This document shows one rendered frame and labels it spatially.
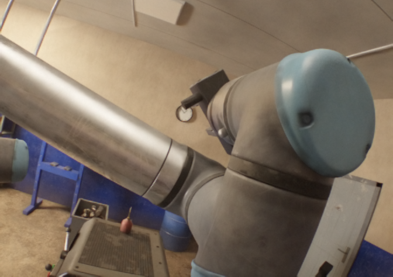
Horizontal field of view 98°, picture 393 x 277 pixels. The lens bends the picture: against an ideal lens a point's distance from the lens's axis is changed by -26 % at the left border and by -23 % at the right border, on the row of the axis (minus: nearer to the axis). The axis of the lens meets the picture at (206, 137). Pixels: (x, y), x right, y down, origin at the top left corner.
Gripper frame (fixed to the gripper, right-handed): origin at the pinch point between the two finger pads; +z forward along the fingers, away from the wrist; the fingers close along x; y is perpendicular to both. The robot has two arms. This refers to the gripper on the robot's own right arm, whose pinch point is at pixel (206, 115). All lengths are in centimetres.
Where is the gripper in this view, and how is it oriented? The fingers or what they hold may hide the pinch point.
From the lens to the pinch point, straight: 45.3
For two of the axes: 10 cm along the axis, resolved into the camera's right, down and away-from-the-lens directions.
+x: 4.9, 8.4, 2.1
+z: -2.8, -0.8, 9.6
